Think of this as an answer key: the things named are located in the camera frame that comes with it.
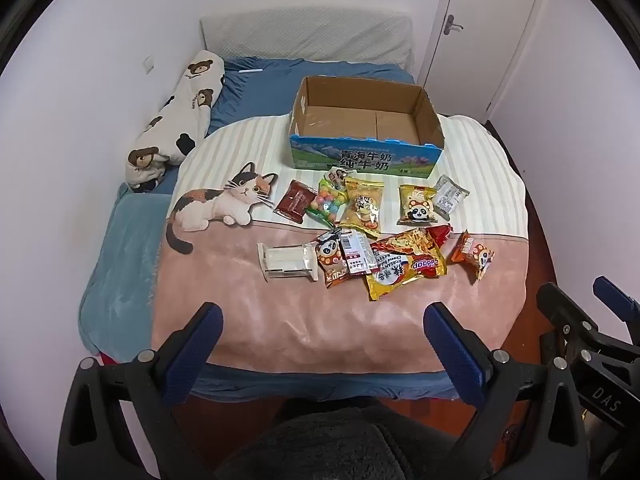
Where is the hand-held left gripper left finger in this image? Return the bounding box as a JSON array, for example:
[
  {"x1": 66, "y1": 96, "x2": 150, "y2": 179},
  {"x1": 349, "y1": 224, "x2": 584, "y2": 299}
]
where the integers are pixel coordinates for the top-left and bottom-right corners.
[{"x1": 56, "y1": 301, "x2": 236, "y2": 480}]

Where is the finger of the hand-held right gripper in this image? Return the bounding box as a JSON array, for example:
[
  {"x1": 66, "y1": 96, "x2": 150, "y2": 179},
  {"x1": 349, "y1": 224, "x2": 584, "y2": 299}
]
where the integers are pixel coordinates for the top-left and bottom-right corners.
[
  {"x1": 536, "y1": 282, "x2": 601, "y2": 346},
  {"x1": 592, "y1": 276, "x2": 640, "y2": 323}
]

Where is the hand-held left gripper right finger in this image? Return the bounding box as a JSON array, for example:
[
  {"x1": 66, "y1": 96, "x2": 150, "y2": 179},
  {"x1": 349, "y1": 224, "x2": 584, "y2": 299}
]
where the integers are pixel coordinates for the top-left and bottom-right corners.
[{"x1": 422, "y1": 301, "x2": 589, "y2": 480}]

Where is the orange panda snack packet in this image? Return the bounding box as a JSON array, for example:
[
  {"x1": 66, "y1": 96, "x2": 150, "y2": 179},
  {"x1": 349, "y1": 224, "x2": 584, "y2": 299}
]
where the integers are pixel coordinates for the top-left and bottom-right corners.
[
  {"x1": 451, "y1": 230, "x2": 495, "y2": 281},
  {"x1": 315, "y1": 230, "x2": 352, "y2": 289}
]

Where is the large yellow red noodle packet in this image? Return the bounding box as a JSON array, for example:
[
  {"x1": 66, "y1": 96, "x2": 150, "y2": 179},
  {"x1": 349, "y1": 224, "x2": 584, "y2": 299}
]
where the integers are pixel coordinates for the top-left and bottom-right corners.
[{"x1": 364, "y1": 225, "x2": 454, "y2": 302}]

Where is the white plastic tray packet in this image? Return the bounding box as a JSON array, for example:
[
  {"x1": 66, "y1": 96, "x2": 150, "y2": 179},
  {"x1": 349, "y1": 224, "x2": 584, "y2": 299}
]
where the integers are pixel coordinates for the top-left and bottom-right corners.
[{"x1": 257, "y1": 241, "x2": 320, "y2": 282}]

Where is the white red label packet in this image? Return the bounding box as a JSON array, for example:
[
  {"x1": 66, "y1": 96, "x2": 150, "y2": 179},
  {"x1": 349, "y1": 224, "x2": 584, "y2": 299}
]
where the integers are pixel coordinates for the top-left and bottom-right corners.
[{"x1": 340, "y1": 230, "x2": 379, "y2": 276}]

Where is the yellow panda snack packet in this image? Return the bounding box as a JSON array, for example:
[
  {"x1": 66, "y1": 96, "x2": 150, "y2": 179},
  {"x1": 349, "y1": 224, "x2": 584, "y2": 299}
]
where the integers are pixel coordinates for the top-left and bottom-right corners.
[{"x1": 397, "y1": 184, "x2": 439, "y2": 225}]

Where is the silver grey snack packet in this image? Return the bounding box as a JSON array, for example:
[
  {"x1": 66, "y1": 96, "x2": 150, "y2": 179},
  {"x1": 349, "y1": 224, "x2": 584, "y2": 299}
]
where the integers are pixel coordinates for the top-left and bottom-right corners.
[{"x1": 432, "y1": 175, "x2": 470, "y2": 219}]

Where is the yellow cream snack packet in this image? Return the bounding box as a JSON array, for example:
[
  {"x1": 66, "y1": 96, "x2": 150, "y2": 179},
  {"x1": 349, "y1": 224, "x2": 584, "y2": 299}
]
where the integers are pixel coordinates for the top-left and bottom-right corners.
[{"x1": 339, "y1": 176, "x2": 386, "y2": 239}]

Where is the brown red snack packet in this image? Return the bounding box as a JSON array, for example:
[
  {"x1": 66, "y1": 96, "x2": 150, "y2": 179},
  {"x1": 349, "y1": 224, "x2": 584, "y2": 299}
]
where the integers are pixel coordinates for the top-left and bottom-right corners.
[{"x1": 274, "y1": 180, "x2": 319, "y2": 224}]

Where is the colourful candy ball bag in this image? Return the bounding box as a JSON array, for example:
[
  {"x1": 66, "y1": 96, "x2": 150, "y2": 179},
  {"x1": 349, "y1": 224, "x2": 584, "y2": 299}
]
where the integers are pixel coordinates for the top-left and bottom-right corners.
[{"x1": 306, "y1": 180, "x2": 349, "y2": 227}]

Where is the small picture print packet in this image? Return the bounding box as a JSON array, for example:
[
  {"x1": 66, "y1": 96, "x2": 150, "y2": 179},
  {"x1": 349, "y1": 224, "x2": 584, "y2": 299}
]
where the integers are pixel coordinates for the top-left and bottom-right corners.
[{"x1": 322, "y1": 166, "x2": 352, "y2": 192}]

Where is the printed cardboard box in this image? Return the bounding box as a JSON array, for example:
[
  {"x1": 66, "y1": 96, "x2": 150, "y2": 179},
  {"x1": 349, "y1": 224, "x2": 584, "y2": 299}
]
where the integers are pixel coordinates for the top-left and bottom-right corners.
[{"x1": 289, "y1": 76, "x2": 446, "y2": 180}]

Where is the cat print blanket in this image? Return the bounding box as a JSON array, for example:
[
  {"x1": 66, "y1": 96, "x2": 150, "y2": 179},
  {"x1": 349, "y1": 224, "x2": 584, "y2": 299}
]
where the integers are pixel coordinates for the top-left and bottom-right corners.
[{"x1": 150, "y1": 112, "x2": 532, "y2": 376}]

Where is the light blue fleece blanket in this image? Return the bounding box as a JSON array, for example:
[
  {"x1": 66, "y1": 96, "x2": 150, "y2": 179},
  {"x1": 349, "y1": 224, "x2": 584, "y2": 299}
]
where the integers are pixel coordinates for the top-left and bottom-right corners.
[{"x1": 77, "y1": 192, "x2": 173, "y2": 361}]

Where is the dark grey fleece clothing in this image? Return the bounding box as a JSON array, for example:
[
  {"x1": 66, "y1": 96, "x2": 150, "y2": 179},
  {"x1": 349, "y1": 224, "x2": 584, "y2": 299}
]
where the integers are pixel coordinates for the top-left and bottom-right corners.
[{"x1": 215, "y1": 400, "x2": 436, "y2": 480}]

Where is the bear print pillow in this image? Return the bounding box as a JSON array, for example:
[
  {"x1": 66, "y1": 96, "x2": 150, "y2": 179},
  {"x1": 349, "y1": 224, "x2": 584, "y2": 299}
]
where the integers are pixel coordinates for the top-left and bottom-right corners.
[{"x1": 124, "y1": 50, "x2": 226, "y2": 194}]

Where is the blue bed sheet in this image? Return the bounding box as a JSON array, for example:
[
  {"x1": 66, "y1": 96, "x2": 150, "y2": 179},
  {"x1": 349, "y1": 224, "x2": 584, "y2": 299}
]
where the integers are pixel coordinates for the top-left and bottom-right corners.
[{"x1": 117, "y1": 55, "x2": 461, "y2": 402}]

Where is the white door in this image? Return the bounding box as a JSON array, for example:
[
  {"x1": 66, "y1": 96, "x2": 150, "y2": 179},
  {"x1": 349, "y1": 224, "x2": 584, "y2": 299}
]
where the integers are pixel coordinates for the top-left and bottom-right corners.
[{"x1": 422, "y1": 0, "x2": 546, "y2": 121}]

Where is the grey white pillow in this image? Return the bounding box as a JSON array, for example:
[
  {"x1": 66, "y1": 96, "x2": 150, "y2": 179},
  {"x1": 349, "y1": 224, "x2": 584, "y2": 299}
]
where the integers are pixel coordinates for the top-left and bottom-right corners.
[{"x1": 199, "y1": 7, "x2": 416, "y2": 69}]

